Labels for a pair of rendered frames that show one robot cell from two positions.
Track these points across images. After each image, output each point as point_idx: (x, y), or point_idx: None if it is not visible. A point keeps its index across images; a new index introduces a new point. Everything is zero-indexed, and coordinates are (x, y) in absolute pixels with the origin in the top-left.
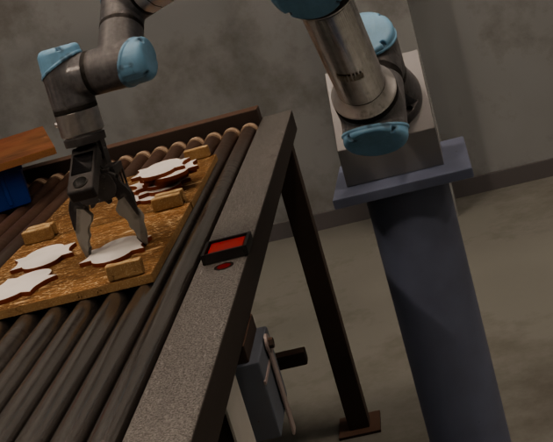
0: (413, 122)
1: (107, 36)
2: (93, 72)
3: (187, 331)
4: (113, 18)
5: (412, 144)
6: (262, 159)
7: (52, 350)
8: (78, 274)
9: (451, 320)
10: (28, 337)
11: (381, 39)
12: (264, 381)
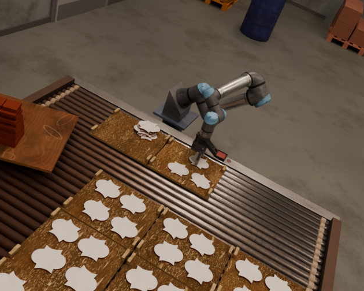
0: None
1: (220, 110)
2: (220, 121)
3: (262, 180)
4: (219, 104)
5: (188, 109)
6: (137, 111)
7: (248, 194)
8: (206, 172)
9: None
10: (233, 193)
11: None
12: None
